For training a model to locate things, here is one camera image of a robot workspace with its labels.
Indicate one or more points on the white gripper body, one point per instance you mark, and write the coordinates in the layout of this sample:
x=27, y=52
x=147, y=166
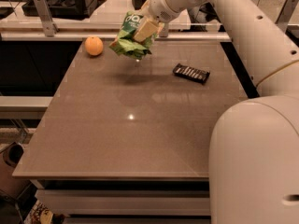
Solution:
x=158, y=9

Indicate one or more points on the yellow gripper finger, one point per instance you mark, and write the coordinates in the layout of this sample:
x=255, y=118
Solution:
x=144, y=10
x=147, y=28

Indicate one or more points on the green rice chip bag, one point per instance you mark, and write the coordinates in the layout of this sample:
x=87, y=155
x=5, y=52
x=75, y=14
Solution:
x=124, y=43

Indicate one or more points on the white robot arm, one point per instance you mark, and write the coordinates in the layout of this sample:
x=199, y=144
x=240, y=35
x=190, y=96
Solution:
x=253, y=165

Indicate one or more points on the black snack bar wrapper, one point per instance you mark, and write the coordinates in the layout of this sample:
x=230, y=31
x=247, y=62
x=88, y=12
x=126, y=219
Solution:
x=190, y=73

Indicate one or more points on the orange fruit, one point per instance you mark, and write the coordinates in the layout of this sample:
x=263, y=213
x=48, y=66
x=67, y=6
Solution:
x=94, y=45

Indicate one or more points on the black case on back table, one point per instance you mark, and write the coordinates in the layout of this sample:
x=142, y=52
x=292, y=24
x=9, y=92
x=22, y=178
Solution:
x=73, y=9

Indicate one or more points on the brown bin on floor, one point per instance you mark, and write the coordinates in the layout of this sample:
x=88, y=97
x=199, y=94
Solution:
x=9, y=159

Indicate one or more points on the middle metal rail bracket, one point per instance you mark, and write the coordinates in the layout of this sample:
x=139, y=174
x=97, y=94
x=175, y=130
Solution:
x=164, y=30

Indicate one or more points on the metal rail bracket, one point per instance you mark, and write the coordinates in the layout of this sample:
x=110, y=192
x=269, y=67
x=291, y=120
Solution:
x=43, y=11
x=164, y=30

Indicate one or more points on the left metal rail bracket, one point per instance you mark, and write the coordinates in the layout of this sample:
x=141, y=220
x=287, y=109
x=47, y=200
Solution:
x=43, y=11

